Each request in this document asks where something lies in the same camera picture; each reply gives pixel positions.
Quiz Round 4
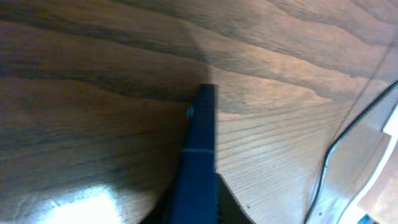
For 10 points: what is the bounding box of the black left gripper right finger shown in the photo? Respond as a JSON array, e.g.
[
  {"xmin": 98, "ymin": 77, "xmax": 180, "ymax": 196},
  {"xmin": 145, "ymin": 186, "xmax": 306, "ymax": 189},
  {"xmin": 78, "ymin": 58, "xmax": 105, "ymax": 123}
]
[{"xmin": 216, "ymin": 174, "xmax": 254, "ymax": 224}]

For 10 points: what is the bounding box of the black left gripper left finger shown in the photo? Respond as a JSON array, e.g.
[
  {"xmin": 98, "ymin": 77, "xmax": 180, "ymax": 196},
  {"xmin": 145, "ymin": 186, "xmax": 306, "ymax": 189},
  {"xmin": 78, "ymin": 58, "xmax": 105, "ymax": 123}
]
[{"xmin": 140, "ymin": 186, "xmax": 175, "ymax": 224}]

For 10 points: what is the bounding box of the blue Galaxy smartphone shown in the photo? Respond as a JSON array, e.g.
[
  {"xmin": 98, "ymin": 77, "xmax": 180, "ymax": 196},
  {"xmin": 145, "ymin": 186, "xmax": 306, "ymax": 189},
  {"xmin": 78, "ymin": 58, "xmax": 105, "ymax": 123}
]
[{"xmin": 166, "ymin": 84, "xmax": 218, "ymax": 224}]

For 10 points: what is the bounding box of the black charging cable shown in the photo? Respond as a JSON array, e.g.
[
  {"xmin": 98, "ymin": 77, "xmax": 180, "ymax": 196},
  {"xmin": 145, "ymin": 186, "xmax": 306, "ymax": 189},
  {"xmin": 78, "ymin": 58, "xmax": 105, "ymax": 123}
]
[{"xmin": 303, "ymin": 79, "xmax": 398, "ymax": 224}]

